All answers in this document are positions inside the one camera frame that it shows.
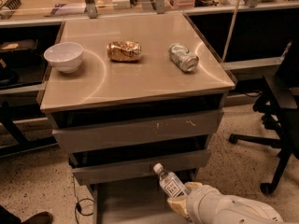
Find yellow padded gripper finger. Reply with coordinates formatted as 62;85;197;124
167;182;202;218

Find clear blue plastic bottle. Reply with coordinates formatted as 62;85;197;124
153;163;190;198

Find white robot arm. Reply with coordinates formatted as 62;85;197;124
167;182;283;224

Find bottom open grey drawer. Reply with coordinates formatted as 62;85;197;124
93;176;191;224

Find middle grey drawer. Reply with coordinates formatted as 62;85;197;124
72;149;211;185

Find grey drawer cabinet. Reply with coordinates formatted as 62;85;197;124
36;11;237;224

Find top grey drawer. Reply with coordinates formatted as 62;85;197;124
53;109;223;153

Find dark shoe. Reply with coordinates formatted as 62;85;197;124
22;212;52;224

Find black office chair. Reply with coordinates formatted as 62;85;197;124
229;39;299;195

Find crushed silver green can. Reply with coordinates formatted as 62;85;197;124
168;43;199;73

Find crumpled gold snack bag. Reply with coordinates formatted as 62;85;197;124
107;41;142;62

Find white ceramic bowl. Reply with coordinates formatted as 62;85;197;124
44;42;83;73

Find black left side table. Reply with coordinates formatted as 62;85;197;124
0;22;61;158

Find white pole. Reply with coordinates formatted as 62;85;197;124
221;0;240;63

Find purple white paper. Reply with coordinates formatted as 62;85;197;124
50;3;86;16

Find black coil spring tool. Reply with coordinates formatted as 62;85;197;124
0;0;21;20

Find black floor cable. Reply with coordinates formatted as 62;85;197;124
72;175;94;224

